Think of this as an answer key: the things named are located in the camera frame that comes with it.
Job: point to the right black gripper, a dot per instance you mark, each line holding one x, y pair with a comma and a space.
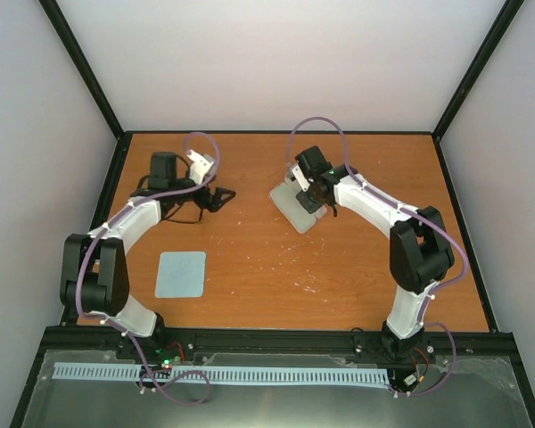
309, 206

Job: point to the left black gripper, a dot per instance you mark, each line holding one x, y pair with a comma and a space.
212, 204

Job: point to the pink glasses case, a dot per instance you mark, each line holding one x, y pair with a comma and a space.
296, 206

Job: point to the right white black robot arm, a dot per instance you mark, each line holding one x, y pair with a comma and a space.
420, 255

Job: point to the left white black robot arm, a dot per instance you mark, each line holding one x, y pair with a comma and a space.
94, 280

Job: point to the light blue cleaning cloth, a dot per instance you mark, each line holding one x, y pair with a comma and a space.
180, 274

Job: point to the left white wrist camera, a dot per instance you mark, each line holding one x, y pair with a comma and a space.
201, 166

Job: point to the left black frame post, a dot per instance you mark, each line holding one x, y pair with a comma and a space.
64, 32

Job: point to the black frame post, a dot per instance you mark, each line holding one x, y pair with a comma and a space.
489, 44
64, 32

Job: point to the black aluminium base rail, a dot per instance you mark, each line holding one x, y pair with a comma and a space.
195, 344

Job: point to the light blue slotted cable duct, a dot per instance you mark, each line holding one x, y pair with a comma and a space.
233, 375

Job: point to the right black frame post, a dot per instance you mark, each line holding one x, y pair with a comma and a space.
489, 44

